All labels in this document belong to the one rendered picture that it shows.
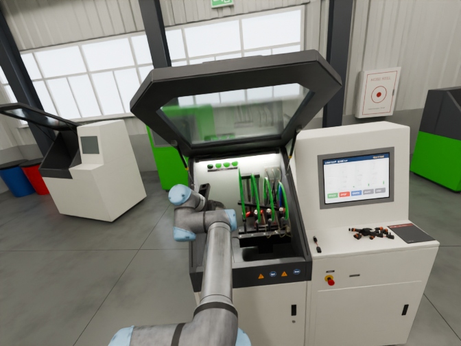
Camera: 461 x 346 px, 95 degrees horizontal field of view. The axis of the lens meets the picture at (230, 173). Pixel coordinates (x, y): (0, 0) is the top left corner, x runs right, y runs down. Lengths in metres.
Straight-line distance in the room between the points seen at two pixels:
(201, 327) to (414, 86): 5.83
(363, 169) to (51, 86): 6.75
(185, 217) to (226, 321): 0.37
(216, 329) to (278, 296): 1.05
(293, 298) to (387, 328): 0.75
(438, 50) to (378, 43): 1.11
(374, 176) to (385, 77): 3.99
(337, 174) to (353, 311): 0.89
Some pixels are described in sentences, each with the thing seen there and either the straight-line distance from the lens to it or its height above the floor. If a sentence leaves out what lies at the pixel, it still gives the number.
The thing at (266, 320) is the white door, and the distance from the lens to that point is 1.69.
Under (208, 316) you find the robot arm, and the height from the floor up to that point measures 1.49.
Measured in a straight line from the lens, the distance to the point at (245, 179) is 1.57.
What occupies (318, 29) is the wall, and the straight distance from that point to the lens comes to 5.24.
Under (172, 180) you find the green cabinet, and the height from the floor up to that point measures 0.28.
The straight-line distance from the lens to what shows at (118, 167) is 4.00.
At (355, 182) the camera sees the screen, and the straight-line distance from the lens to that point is 1.53.
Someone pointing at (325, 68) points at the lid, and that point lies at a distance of 0.73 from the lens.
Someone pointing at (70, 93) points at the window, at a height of 2.12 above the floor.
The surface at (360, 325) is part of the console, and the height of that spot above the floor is 0.34.
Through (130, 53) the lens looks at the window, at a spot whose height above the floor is 2.77.
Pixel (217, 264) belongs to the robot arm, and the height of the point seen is 1.49.
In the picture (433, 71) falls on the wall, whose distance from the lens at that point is 6.13.
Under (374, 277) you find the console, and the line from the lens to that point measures 1.63.
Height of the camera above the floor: 1.90
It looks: 23 degrees down
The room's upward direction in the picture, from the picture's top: 7 degrees counter-clockwise
